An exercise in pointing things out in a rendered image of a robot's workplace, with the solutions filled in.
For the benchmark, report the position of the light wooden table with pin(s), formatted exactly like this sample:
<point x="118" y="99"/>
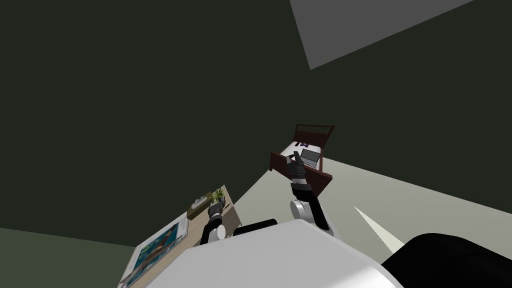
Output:
<point x="192" y="240"/>

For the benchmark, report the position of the olive green tissue box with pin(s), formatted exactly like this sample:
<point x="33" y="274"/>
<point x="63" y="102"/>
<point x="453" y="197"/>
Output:
<point x="198" y="207"/>

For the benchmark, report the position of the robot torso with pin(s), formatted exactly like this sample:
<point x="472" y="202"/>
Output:
<point x="276" y="260"/>

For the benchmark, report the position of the blue picture book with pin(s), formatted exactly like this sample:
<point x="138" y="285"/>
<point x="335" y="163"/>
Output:
<point x="158" y="248"/>

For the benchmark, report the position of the small green potted plant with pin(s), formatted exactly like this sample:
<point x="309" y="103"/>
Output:
<point x="218" y="194"/>

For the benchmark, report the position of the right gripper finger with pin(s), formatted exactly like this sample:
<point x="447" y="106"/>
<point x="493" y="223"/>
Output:
<point x="298" y="158"/>
<point x="290" y="160"/>

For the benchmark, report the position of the dark brown wooden bed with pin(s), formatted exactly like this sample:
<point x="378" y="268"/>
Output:
<point x="316" y="180"/>

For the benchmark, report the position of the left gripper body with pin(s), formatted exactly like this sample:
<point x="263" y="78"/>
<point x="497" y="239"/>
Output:
<point x="216" y="208"/>

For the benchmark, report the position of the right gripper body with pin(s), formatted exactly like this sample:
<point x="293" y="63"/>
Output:
<point x="298" y="174"/>

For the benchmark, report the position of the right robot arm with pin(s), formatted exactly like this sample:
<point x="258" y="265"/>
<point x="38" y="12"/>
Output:
<point x="310" y="208"/>

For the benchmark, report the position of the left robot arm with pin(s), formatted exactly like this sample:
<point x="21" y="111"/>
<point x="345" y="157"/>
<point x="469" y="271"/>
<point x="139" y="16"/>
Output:
<point x="212" y="231"/>

